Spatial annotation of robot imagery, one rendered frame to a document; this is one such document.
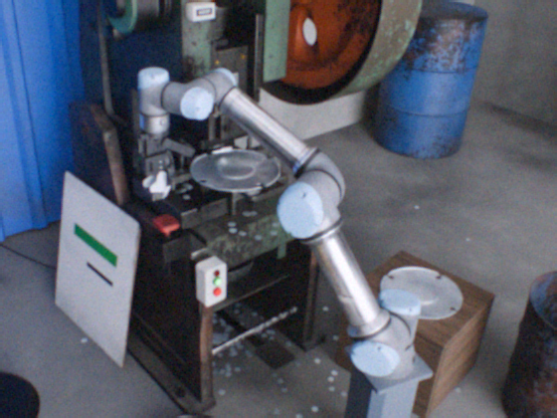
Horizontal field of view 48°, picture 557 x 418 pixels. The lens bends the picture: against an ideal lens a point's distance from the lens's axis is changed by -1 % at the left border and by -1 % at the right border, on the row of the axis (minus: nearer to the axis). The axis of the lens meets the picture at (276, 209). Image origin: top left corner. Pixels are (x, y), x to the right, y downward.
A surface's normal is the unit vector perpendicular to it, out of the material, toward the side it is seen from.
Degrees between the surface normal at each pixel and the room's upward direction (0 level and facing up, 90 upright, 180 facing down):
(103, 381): 0
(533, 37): 90
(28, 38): 90
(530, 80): 90
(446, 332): 0
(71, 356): 0
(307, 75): 90
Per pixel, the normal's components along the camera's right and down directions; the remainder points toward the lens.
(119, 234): -0.68, 0.14
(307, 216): -0.52, 0.33
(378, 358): -0.39, 0.55
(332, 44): -0.75, 0.30
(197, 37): 0.66, 0.41
